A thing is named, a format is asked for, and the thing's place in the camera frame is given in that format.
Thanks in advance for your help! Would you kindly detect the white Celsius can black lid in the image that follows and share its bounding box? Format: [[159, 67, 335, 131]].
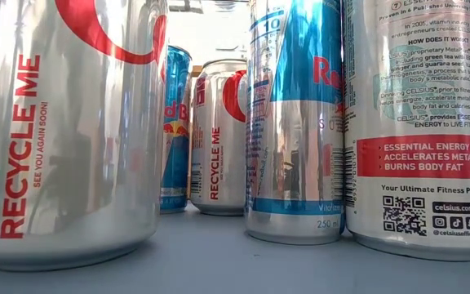
[[342, 0, 470, 262]]

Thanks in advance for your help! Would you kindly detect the silver Diet Coke can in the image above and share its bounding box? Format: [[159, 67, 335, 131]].
[[0, 0, 170, 273], [189, 58, 249, 216]]

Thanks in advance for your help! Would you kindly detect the Red Bull Sugarfree can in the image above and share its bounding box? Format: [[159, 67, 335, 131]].
[[244, 0, 347, 246]]

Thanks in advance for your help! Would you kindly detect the blue-grey table mat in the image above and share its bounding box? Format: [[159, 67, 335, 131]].
[[0, 202, 470, 294]]

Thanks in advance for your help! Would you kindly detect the blue silver Red Bull can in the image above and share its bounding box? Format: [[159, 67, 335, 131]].
[[160, 44, 193, 215]]

